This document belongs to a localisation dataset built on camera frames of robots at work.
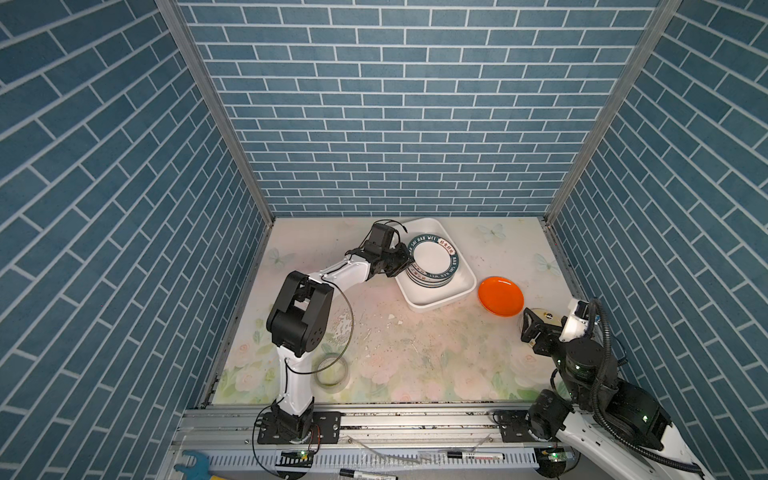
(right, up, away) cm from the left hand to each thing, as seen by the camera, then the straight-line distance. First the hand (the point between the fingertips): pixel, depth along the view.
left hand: (417, 258), depth 94 cm
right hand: (+27, -11, -25) cm, 39 cm away
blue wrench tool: (-52, -48, -26) cm, 75 cm away
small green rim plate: (+6, 0, +5) cm, 8 cm away
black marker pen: (-13, -48, -27) cm, 57 cm away
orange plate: (+29, -13, +6) cm, 32 cm away
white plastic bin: (+1, -13, +3) cm, 14 cm away
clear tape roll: (-24, -33, -12) cm, 42 cm away
